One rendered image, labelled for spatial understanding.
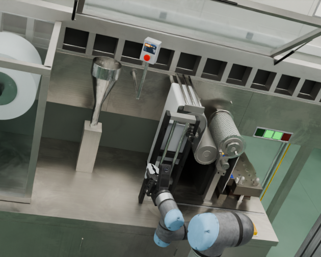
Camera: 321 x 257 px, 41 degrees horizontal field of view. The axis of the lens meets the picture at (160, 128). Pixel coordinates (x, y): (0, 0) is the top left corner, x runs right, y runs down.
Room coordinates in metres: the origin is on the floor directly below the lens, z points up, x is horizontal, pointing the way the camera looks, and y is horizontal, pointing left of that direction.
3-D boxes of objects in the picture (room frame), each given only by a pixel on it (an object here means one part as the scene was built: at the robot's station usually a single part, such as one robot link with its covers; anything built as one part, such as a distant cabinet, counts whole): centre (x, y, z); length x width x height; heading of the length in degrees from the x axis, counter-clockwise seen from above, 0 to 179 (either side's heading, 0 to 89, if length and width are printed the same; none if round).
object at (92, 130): (1.86, 0.33, 1.18); 0.14 x 0.14 x 0.57
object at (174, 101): (2.01, -0.02, 1.17); 0.34 x 0.05 x 0.54; 16
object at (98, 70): (1.86, 0.33, 1.50); 0.14 x 0.14 x 0.06
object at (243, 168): (2.16, -0.52, 1.00); 0.40 x 0.16 x 0.06; 16
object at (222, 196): (2.09, -0.41, 0.92); 0.28 x 0.04 x 0.04; 16
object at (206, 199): (1.91, -0.37, 1.05); 0.06 x 0.05 x 0.31; 16
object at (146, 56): (1.83, 0.15, 1.66); 0.07 x 0.07 x 0.10; 82
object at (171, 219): (1.33, -0.15, 1.21); 0.11 x 0.08 x 0.09; 29
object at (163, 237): (1.34, -0.16, 1.12); 0.11 x 0.08 x 0.11; 119
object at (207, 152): (2.04, -0.24, 1.17); 0.26 x 0.12 x 0.12; 16
